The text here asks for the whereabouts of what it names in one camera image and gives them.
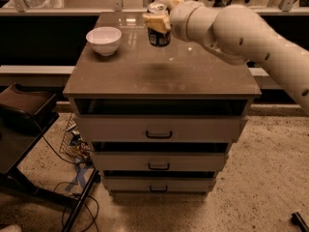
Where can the wire mesh basket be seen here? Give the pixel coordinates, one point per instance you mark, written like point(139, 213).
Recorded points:
point(73, 148)

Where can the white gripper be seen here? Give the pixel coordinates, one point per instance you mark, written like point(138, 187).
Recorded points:
point(179, 20)

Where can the black object on floor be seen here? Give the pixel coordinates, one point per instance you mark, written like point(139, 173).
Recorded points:
point(297, 219)

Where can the grey drawer cabinet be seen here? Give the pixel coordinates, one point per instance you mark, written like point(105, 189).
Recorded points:
point(178, 80)

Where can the top drawer with black handle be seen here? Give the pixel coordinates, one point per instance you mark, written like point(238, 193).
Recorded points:
point(159, 129)

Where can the bottom drawer with black handle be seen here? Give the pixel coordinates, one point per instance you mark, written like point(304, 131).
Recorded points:
point(158, 185)

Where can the black side table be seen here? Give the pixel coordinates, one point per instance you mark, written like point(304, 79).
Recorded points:
point(25, 118)

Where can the white ceramic bowl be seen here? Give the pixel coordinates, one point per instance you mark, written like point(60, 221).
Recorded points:
point(104, 40)

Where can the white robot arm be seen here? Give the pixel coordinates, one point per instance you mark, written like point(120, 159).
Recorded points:
point(236, 34)

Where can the drawer with black handle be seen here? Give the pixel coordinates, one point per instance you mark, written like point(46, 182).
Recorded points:
point(159, 129)
point(160, 162)
point(158, 185)

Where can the middle drawer with black handle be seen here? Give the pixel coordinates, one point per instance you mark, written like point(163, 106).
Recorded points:
point(160, 162)

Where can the blue pepsi can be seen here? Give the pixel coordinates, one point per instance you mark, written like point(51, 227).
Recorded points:
point(155, 38)

